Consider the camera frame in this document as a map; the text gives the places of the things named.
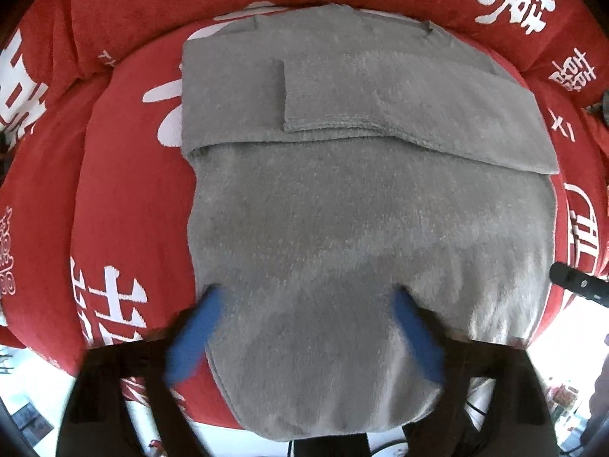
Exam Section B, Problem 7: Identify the grey knit sweater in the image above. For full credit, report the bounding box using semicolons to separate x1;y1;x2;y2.
182;5;558;441

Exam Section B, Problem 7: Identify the red bedding with white characters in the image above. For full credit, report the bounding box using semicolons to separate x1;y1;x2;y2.
1;0;608;429

